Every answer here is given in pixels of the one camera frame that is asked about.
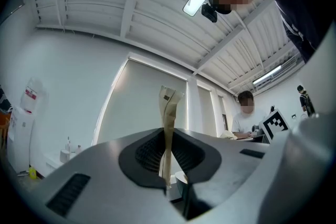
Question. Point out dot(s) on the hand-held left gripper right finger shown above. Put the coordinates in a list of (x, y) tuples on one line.
[(236, 173)]

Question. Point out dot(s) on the black head camera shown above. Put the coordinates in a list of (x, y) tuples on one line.
[(209, 12)]

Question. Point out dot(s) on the black white striped cloth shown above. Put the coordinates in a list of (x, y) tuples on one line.
[(4, 101)]

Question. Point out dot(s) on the narrow grey roller blind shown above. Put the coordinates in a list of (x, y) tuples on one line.
[(221, 112), (204, 112)]

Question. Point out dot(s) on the orange chair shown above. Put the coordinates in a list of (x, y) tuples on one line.
[(4, 123)]

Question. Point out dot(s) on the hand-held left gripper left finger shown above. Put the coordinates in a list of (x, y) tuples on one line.
[(105, 178)]

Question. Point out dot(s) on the pink round bottle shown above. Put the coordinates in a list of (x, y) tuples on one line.
[(78, 149)]

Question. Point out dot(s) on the white water dispenser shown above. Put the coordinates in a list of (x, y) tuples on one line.
[(19, 139)]

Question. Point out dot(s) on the clear water bottle red label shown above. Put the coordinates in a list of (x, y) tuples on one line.
[(32, 97)]

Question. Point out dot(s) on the ceiling tube light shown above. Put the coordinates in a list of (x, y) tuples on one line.
[(266, 75)]

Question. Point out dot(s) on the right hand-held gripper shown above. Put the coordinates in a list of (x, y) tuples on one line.
[(275, 124)]

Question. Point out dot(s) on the yellow plastic bottle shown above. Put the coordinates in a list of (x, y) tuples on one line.
[(32, 173)]

